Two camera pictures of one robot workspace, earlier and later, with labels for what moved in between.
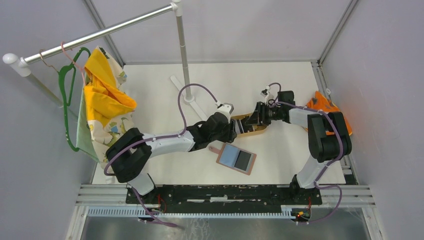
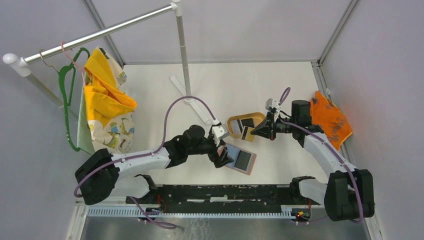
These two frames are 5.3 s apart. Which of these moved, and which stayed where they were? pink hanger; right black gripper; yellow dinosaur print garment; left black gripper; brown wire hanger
Moved: left black gripper; right black gripper
Stayed: brown wire hanger; yellow dinosaur print garment; pink hanger
